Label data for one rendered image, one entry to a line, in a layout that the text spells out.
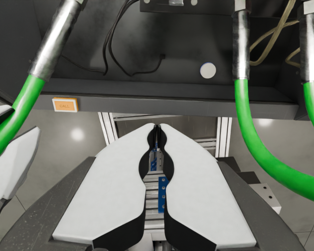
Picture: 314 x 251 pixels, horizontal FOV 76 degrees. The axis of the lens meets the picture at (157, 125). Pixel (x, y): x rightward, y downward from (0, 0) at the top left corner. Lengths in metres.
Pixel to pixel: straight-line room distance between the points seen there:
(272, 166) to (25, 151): 0.19
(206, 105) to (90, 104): 0.26
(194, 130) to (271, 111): 0.90
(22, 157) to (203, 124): 1.25
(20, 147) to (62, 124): 1.57
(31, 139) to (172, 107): 0.34
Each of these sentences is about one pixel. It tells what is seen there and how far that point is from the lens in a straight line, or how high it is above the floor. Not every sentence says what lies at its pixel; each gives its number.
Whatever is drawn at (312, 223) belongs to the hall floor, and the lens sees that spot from 2.93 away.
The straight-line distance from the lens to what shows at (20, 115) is 0.20.
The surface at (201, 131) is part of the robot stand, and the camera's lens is 1.39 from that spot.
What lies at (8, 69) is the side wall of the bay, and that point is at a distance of 0.51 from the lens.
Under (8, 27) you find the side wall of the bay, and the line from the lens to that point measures 0.52.
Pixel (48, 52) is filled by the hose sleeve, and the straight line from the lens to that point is 0.21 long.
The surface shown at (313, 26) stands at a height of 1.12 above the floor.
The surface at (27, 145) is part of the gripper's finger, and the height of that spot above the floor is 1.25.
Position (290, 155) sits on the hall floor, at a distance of 2.07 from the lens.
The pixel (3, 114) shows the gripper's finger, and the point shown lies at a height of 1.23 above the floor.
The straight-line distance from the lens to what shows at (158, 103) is 0.46.
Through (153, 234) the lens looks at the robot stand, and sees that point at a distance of 0.81.
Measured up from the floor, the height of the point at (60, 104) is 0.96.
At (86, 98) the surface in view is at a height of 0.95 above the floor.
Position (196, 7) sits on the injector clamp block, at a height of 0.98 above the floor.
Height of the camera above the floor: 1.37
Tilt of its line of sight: 60 degrees down
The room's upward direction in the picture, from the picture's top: 179 degrees counter-clockwise
